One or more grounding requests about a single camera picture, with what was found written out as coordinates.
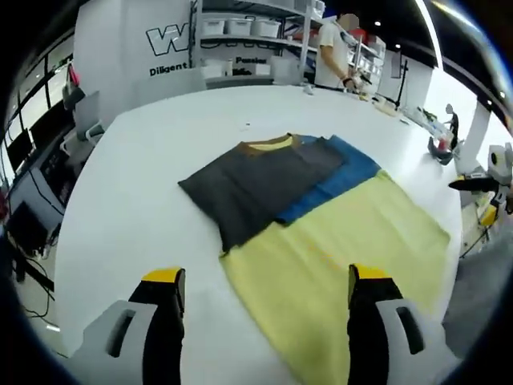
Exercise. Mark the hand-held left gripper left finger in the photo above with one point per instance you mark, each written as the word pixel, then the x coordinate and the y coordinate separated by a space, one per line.
pixel 164 333

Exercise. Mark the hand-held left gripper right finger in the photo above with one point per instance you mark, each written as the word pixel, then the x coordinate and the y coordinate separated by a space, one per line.
pixel 366 333

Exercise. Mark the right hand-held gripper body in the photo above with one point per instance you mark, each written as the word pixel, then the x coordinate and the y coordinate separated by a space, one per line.
pixel 505 172

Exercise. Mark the yellow blue grey garment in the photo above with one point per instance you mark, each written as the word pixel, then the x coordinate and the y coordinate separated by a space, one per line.
pixel 320 248

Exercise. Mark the black curved device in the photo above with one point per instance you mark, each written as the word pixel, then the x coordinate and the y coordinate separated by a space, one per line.
pixel 439 152

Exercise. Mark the person's grey clothing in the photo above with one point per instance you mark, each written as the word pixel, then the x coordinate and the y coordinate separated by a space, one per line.
pixel 481 297

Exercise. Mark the cream cloth item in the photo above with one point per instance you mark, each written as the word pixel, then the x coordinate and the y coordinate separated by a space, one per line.
pixel 385 108

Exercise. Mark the black tripod stand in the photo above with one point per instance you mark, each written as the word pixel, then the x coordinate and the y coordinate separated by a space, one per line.
pixel 402 84

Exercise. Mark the small white device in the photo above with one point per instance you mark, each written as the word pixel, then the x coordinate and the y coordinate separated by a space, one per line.
pixel 308 90

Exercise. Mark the white office chair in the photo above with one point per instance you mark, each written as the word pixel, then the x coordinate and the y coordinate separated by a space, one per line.
pixel 86 120

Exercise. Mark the black computer monitor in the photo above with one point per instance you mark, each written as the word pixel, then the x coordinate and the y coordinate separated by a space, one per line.
pixel 20 150

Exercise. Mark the metal storage shelf rack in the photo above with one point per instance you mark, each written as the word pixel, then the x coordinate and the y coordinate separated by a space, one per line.
pixel 256 44

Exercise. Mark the white storage bin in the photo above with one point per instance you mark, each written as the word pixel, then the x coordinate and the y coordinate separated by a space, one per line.
pixel 213 26
pixel 266 27
pixel 238 26

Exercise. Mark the hanging pink and dark clothes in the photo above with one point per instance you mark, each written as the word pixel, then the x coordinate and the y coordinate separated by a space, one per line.
pixel 74 86

